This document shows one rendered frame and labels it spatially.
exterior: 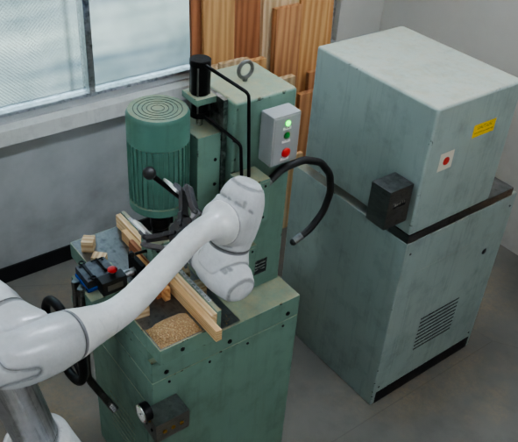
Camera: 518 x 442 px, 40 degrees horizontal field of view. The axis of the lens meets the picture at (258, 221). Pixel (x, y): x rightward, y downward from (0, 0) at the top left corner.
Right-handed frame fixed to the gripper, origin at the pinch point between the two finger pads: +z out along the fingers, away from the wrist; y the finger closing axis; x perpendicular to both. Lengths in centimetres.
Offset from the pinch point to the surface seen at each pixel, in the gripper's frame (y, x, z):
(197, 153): 17.2, -9.0, 7.2
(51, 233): -66, -93, 145
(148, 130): 14.9, 9.6, 8.0
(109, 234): -25, -33, 43
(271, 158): 28.8, -23.7, -2.8
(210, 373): -38, -58, -8
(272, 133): 34.4, -18.1, -2.5
